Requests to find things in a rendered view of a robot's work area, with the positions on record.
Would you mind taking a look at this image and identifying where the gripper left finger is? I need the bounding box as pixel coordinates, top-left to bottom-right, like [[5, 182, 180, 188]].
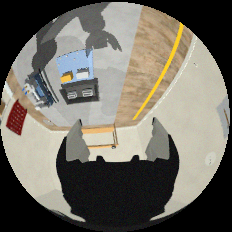
[[56, 119, 90, 194]]

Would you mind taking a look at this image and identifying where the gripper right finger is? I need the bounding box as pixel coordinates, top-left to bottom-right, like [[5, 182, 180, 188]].
[[145, 117, 179, 193]]

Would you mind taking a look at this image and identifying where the yellow block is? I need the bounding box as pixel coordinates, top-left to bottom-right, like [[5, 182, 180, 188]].
[[60, 72, 74, 83]]

